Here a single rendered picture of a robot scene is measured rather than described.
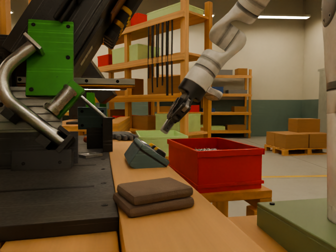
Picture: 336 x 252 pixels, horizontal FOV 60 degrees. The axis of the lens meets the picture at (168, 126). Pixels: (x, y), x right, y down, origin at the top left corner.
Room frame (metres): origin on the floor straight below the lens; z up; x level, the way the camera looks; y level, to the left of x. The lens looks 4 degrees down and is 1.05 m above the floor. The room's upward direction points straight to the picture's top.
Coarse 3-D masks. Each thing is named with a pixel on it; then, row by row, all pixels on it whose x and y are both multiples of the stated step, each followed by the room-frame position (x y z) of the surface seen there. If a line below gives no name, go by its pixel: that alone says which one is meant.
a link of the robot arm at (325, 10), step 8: (328, 0) 0.38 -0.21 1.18; (328, 8) 0.38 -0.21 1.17; (328, 16) 0.38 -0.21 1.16; (328, 24) 0.38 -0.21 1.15; (328, 32) 0.39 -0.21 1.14; (328, 40) 0.39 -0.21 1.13; (328, 48) 0.39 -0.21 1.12; (328, 56) 0.39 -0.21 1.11; (328, 64) 0.39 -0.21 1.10; (328, 72) 0.39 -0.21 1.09; (328, 80) 0.38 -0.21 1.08; (328, 88) 0.38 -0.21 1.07
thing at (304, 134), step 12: (288, 120) 6.90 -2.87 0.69; (300, 120) 6.56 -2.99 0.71; (312, 120) 6.60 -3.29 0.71; (276, 132) 6.48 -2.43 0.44; (288, 132) 6.48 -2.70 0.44; (300, 132) 6.48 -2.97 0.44; (312, 132) 6.48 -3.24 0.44; (324, 132) 6.48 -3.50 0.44; (264, 144) 6.78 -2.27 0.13; (276, 144) 6.32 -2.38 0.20; (288, 144) 6.04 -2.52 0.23; (300, 144) 6.12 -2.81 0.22; (312, 144) 6.17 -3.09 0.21; (324, 144) 6.23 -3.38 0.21
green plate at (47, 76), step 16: (32, 32) 0.77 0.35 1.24; (48, 32) 0.78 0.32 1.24; (64, 32) 0.79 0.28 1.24; (48, 48) 0.77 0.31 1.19; (64, 48) 0.78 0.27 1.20; (32, 64) 0.75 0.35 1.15; (48, 64) 0.76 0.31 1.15; (64, 64) 0.77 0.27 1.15; (32, 80) 0.74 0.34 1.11; (48, 80) 0.75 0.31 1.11; (64, 80) 0.76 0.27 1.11; (48, 96) 0.75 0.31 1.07
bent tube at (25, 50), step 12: (24, 36) 0.74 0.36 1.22; (24, 48) 0.72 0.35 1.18; (36, 48) 0.74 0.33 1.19; (12, 60) 0.71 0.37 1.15; (0, 72) 0.70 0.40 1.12; (0, 84) 0.69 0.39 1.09; (0, 96) 0.69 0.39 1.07; (12, 96) 0.69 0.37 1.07; (12, 108) 0.68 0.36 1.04; (24, 108) 0.69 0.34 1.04; (24, 120) 0.69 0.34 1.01; (36, 120) 0.68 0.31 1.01; (48, 132) 0.68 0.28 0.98; (60, 132) 0.70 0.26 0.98
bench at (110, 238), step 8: (96, 232) 0.37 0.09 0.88; (104, 232) 0.37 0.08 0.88; (112, 232) 0.37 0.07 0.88; (16, 240) 0.35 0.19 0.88; (24, 240) 0.35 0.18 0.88; (32, 240) 0.35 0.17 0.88; (40, 240) 0.35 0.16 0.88; (48, 240) 0.35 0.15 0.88; (56, 240) 0.35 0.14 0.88; (64, 240) 0.35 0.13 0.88; (72, 240) 0.35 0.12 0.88; (80, 240) 0.35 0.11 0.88; (88, 240) 0.35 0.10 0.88; (96, 240) 0.35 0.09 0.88; (104, 240) 0.35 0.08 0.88; (112, 240) 0.35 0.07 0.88; (0, 248) 0.33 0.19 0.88; (8, 248) 0.33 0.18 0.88; (16, 248) 0.33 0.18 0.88; (24, 248) 0.33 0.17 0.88; (32, 248) 0.33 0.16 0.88; (40, 248) 0.33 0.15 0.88; (48, 248) 0.33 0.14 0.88; (56, 248) 0.33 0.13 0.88; (64, 248) 0.33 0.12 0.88; (72, 248) 0.33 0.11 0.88; (80, 248) 0.33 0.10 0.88; (88, 248) 0.33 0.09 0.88; (96, 248) 0.33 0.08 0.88; (104, 248) 0.33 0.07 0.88; (112, 248) 0.33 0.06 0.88
